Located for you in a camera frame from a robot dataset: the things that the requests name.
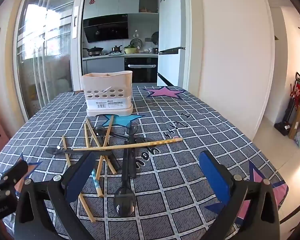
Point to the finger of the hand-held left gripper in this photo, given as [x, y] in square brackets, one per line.
[15, 173]
[2, 194]

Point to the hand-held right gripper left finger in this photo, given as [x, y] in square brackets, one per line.
[80, 175]

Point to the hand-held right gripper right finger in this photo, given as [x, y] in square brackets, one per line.
[213, 177]

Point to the wooden chopstick blue patterned end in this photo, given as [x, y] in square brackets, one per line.
[97, 183]

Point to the black spoon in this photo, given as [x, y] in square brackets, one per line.
[132, 155]
[100, 130]
[53, 150]
[117, 135]
[125, 202]

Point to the wooden chopstick pink dotted end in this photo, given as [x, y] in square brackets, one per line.
[140, 143]

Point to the beige utensil holder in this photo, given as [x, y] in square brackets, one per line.
[107, 105]

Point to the grey checkered star tablecloth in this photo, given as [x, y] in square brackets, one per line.
[190, 130]

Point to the tall cardboard box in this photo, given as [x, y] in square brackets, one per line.
[296, 122]

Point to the grey kitchen counter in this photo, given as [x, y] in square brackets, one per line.
[102, 57]

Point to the red bag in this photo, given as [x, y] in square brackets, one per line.
[297, 90]

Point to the black built-in oven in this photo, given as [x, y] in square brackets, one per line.
[140, 67]

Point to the sliding glass door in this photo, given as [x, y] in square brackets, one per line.
[47, 55]

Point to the black wok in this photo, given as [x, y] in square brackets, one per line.
[93, 50]

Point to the yellow bowl with greens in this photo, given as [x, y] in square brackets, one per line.
[130, 50]

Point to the round metal strainer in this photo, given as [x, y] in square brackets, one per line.
[135, 42]

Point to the black range hood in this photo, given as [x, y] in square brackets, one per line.
[106, 30]

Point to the hanging dark pan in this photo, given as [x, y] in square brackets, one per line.
[155, 37]

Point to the white refrigerator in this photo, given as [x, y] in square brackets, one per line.
[172, 30]

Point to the white upper kitchen cabinets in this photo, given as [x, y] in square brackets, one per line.
[110, 2]

